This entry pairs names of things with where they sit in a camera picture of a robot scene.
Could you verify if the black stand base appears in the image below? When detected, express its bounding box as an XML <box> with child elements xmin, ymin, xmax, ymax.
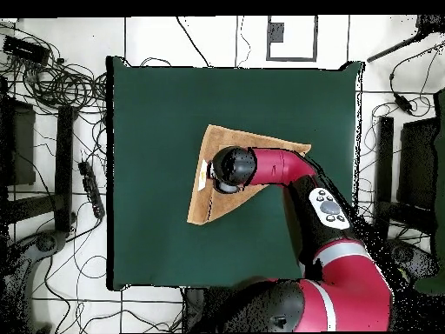
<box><xmin>382</xmin><ymin>237</ymin><xmax>439</xmax><ymax>283</ymax></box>
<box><xmin>0</xmin><ymin>229</ymin><xmax>69</xmax><ymax>333</ymax></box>

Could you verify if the orange terry towel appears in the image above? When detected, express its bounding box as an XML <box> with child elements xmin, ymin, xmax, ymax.
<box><xmin>186</xmin><ymin>124</ymin><xmax>312</xmax><ymax>226</ymax></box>

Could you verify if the black electronics box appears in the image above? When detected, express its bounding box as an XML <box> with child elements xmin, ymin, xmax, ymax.
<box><xmin>2</xmin><ymin>35</ymin><xmax>52</xmax><ymax>66</ymax></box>

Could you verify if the black stand bar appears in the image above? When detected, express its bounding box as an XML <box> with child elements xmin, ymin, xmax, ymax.
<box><xmin>373</xmin><ymin>115</ymin><xmax>395</xmax><ymax>239</ymax></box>
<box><xmin>53</xmin><ymin>104</ymin><xmax>76</xmax><ymax>233</ymax></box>

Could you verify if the dark green tablecloth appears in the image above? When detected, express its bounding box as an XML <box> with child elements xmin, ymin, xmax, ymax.
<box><xmin>105</xmin><ymin>55</ymin><xmax>366</xmax><ymax>291</ymax></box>

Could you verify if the black equipment case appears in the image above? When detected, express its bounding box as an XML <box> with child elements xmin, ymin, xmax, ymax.
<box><xmin>0</xmin><ymin>97</ymin><xmax>37</xmax><ymax>187</ymax></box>
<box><xmin>397</xmin><ymin>117</ymin><xmax>440</xmax><ymax>210</ymax></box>

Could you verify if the black power adapter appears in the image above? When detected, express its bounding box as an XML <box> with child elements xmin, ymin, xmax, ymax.
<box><xmin>393</xmin><ymin>92</ymin><xmax>415</xmax><ymax>117</ymax></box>

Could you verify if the black power strip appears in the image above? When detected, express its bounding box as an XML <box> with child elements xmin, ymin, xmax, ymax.
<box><xmin>76</xmin><ymin>160</ymin><xmax>106</xmax><ymax>219</ymax></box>

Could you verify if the grey square floor frame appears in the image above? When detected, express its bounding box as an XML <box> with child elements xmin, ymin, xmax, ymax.
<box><xmin>266</xmin><ymin>15</ymin><xmax>318</xmax><ymax>63</ymax></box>

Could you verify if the black tripod pole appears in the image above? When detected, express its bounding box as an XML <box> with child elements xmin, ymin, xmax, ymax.
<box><xmin>365</xmin><ymin>14</ymin><xmax>445</xmax><ymax>64</ymax></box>

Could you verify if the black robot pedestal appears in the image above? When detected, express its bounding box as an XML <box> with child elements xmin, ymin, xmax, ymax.
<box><xmin>182</xmin><ymin>286</ymin><xmax>209</xmax><ymax>333</ymax></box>

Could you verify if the black cable bundle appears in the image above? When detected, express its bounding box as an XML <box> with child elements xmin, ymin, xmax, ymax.
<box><xmin>0</xmin><ymin>20</ymin><xmax>109</xmax><ymax>116</ymax></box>

